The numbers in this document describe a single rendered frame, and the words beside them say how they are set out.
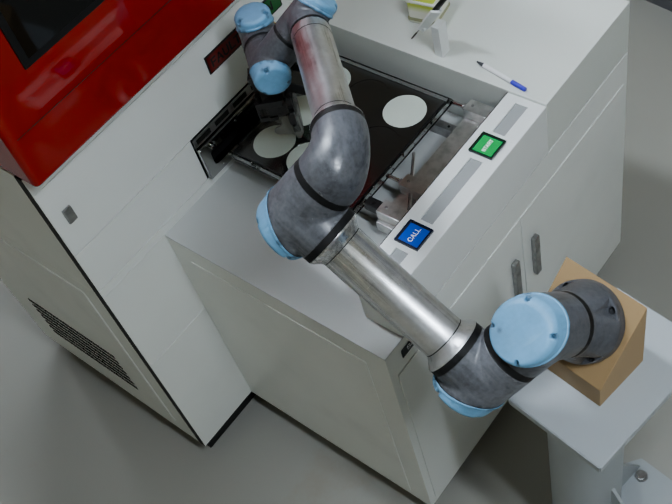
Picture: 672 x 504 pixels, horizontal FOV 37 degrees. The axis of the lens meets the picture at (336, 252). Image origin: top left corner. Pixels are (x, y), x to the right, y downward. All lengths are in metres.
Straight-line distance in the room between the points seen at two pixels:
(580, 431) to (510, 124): 0.65
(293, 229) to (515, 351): 0.41
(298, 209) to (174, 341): 0.94
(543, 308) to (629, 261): 1.46
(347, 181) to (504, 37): 0.80
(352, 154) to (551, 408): 0.62
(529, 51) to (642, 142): 1.17
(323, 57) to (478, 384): 0.62
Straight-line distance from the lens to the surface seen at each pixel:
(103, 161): 2.08
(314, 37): 1.82
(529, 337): 1.63
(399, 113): 2.25
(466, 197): 1.99
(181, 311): 2.46
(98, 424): 3.10
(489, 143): 2.07
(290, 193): 1.63
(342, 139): 1.61
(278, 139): 2.27
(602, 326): 1.75
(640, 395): 1.90
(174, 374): 2.56
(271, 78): 1.93
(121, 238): 2.20
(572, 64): 2.21
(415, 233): 1.95
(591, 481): 2.25
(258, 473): 2.85
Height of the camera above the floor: 2.50
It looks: 52 degrees down
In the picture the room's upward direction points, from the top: 19 degrees counter-clockwise
